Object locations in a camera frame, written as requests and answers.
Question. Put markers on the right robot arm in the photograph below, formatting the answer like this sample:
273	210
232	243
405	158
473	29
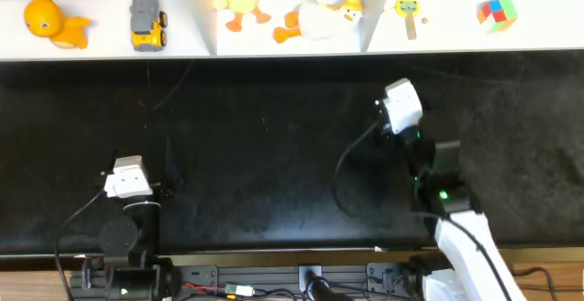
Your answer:
465	251

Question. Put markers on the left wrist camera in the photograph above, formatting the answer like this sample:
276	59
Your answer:
128	180

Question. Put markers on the mounting rail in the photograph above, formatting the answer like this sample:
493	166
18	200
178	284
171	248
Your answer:
274	283

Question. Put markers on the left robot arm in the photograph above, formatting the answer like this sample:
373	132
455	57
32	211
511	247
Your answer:
118	237

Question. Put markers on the yellow plush duck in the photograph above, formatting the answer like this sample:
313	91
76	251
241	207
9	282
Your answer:
242	0

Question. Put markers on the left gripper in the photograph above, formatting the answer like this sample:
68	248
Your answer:
164	190

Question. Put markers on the grey and yellow toy truck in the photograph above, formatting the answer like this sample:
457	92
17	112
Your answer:
146	23

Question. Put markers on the many-coloured puzzle cube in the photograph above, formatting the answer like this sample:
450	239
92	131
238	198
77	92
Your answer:
498	13

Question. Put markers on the yellow rattle drum toy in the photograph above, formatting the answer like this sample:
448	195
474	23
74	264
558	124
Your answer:
407	8

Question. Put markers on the white plush duck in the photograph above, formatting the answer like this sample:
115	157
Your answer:
324	20

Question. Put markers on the white shelf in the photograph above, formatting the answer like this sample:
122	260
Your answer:
547	27

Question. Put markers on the orange rubber dinosaur toy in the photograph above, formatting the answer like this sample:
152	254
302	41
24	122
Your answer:
45	18

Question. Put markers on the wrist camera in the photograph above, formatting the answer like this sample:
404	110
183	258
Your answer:
128	180
403	105

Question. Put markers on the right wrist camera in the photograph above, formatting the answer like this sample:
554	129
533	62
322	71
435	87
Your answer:
403	105

